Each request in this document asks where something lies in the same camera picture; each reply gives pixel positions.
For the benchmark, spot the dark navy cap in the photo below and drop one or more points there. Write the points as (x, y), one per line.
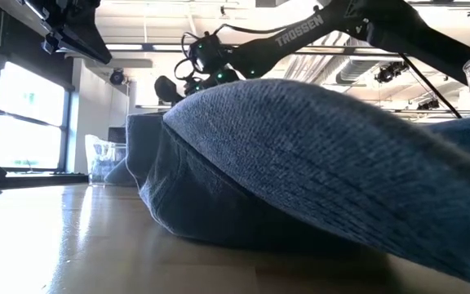
(118, 175)

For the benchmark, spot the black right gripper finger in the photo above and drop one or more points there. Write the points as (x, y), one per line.
(166, 89)

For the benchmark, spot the blue denim jeans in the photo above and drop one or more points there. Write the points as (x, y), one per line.
(300, 163)

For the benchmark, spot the large window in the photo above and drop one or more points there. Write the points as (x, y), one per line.
(27, 102)

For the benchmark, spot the black monitor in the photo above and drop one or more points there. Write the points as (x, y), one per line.
(117, 134)

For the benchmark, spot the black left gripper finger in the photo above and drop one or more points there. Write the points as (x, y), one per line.
(90, 43)

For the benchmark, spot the overhead light bar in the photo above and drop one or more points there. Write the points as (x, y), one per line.
(125, 47)

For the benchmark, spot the black ceiling spotlight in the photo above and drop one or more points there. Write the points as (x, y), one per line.
(428, 105)
(117, 77)
(386, 73)

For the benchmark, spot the silver ventilation duct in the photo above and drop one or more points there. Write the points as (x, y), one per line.
(353, 69)

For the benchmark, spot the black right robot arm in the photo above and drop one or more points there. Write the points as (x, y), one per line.
(259, 53)

